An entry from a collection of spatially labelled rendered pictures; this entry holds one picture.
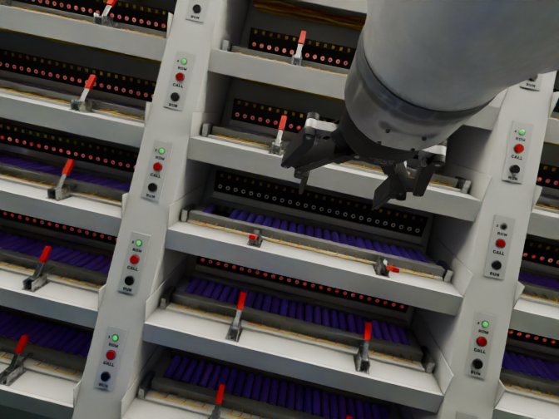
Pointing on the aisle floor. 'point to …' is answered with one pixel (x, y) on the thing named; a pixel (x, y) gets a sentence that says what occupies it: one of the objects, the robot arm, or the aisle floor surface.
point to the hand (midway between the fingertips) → (342, 187)
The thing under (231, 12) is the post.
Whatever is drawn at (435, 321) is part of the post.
